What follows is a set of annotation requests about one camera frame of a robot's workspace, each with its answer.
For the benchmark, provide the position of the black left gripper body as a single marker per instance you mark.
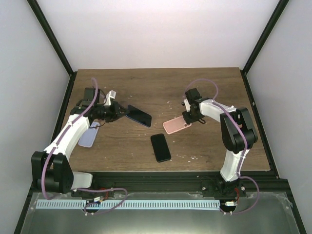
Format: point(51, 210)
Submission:
point(109, 113)

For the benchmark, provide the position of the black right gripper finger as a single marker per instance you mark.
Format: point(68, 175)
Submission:
point(186, 114)
point(188, 120)

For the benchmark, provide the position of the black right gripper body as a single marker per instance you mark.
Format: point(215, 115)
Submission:
point(199, 117)

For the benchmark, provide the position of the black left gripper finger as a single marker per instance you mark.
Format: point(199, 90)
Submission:
point(115, 117)
point(121, 109)

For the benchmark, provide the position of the blue smartphone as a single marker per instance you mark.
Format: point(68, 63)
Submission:
point(139, 116)

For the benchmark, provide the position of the pink phone case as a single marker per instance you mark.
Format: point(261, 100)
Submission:
point(175, 125)

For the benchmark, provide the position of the lavender phone case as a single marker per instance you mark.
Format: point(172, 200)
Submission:
point(88, 137)

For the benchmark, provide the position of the black phone case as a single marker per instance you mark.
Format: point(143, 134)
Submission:
point(160, 148)

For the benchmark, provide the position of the black smartphone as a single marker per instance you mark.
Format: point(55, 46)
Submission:
point(160, 148)

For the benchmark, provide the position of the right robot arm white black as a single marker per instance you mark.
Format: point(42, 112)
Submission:
point(237, 130)

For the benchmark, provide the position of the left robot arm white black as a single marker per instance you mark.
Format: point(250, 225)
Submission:
point(51, 171)

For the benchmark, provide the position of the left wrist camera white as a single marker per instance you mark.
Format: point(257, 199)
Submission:
point(109, 97)

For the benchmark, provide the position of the white slotted cable duct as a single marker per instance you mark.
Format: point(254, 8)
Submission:
point(130, 204)

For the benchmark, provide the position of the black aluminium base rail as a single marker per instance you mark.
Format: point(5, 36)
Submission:
point(210, 184)

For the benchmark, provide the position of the left black frame post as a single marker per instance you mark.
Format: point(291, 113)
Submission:
point(35, 7)

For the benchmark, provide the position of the black frame post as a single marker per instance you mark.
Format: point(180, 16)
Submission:
point(35, 7)
point(276, 14)

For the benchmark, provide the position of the right black frame post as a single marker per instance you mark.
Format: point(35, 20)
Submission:
point(276, 14)

